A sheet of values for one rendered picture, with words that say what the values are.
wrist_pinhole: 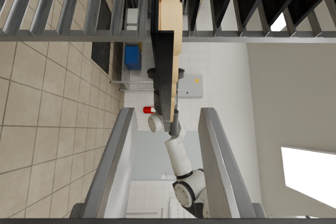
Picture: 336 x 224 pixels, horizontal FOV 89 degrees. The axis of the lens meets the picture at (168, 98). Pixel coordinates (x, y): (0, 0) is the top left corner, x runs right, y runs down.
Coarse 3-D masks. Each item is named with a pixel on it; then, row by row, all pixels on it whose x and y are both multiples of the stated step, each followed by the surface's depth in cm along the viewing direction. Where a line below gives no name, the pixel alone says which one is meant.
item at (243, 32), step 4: (236, 0) 63; (236, 4) 63; (236, 8) 63; (236, 12) 63; (236, 16) 63; (236, 20) 63; (240, 20) 60; (240, 24) 60; (240, 28) 60; (244, 28) 62; (240, 32) 60; (244, 32) 61; (240, 36) 60; (244, 36) 61
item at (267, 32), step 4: (260, 4) 63; (260, 8) 63; (260, 12) 63; (264, 12) 61; (260, 16) 63; (264, 16) 61; (260, 20) 63; (264, 20) 61; (264, 24) 61; (264, 28) 61; (268, 28) 59; (264, 32) 61; (268, 32) 59; (264, 36) 61; (268, 36) 61; (272, 36) 61
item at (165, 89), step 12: (156, 0) 12; (156, 12) 11; (156, 24) 11; (156, 36) 11; (168, 36) 11; (156, 48) 12; (168, 48) 12; (156, 60) 14; (168, 60) 14; (156, 72) 16; (168, 72) 16; (168, 84) 18; (168, 96) 21; (168, 108) 26; (168, 120) 35
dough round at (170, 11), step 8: (168, 0) 15; (176, 0) 15; (160, 8) 14; (168, 8) 14; (176, 8) 14; (160, 16) 14; (168, 16) 14; (176, 16) 14; (160, 24) 14; (168, 24) 14; (176, 24) 14; (176, 32) 14; (176, 40) 15; (176, 48) 15
